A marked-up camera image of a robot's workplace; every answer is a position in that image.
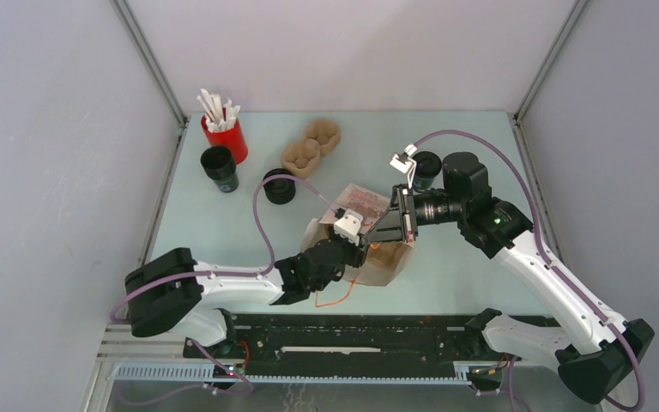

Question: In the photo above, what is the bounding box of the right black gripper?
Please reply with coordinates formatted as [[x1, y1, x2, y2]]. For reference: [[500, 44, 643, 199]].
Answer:
[[362, 185, 465, 245]]

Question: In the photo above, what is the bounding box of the beige paper bag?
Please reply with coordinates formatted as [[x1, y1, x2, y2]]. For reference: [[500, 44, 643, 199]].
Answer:
[[300, 184, 415, 307]]

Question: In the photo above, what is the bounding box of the black paper coffee cup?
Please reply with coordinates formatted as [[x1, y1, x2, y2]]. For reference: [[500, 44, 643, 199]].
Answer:
[[412, 173, 436, 192]]

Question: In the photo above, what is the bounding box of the black plastic cup lid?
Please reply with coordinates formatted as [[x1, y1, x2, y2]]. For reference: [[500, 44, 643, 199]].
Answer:
[[413, 151, 443, 179]]

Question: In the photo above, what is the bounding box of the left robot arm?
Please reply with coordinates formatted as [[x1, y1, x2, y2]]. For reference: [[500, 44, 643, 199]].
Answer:
[[124, 239, 368, 358]]

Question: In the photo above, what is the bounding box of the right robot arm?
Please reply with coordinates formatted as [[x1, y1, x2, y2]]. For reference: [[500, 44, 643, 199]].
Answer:
[[366, 152, 655, 404]]

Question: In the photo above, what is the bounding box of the stack of black lids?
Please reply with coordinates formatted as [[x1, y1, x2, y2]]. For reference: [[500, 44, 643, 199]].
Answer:
[[263, 168, 296, 205]]

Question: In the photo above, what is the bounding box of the brown pulp cup carrier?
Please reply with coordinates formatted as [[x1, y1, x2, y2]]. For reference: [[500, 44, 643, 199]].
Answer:
[[281, 118, 342, 179]]

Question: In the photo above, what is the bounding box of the stack of black cups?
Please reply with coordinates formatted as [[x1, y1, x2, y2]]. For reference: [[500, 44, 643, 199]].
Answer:
[[200, 146, 239, 193]]

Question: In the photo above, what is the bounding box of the red cylindrical holder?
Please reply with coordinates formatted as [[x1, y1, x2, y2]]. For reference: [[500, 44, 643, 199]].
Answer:
[[200, 115, 249, 165]]

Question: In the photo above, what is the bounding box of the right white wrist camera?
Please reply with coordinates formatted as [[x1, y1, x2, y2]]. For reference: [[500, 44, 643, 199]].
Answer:
[[390, 144, 418, 187]]

